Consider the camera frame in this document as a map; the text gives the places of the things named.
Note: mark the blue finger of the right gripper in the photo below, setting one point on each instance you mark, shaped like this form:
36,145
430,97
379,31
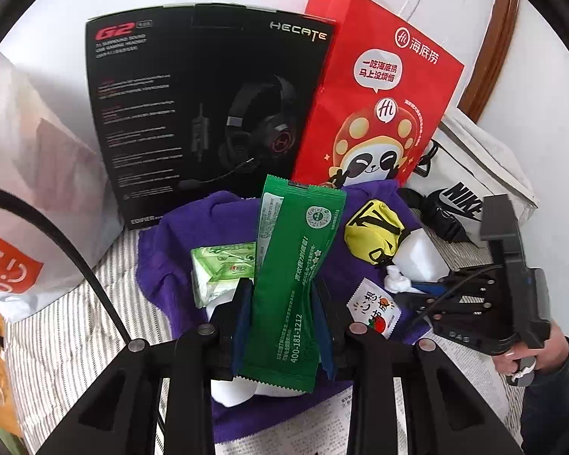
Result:
428,288

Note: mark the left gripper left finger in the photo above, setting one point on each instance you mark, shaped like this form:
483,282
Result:
242,322

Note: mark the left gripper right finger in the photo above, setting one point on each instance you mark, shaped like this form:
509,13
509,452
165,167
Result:
324,322

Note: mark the white foam sponge block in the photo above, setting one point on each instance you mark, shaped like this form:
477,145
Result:
418,258

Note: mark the green tissue pack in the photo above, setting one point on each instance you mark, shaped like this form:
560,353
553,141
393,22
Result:
217,269

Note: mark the white tomato print packet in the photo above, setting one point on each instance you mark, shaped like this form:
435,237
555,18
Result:
373,306

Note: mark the yellow pouch with black straps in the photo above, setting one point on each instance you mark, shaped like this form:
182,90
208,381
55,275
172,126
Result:
374,233

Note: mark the white and mint glove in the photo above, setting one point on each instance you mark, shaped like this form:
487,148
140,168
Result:
238,391

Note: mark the green snack packet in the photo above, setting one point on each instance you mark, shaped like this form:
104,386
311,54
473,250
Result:
296,227

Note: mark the person's right hand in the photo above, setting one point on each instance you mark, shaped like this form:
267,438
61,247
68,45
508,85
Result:
549,358

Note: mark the purple towel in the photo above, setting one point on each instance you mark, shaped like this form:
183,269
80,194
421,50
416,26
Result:
164,274

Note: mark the white Nike waist bag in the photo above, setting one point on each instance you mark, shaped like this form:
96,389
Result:
461,166

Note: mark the striped bed quilt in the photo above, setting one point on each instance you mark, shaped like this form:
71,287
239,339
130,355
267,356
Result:
54,355

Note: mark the black headset box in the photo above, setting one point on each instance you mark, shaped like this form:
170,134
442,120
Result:
191,99

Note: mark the red panda paper bag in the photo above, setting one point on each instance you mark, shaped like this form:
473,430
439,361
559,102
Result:
384,90

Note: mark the white Miniso plastic bag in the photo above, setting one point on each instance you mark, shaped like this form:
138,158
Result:
43,163

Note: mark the brown wooden door frame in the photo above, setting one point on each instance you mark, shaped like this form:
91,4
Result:
491,58

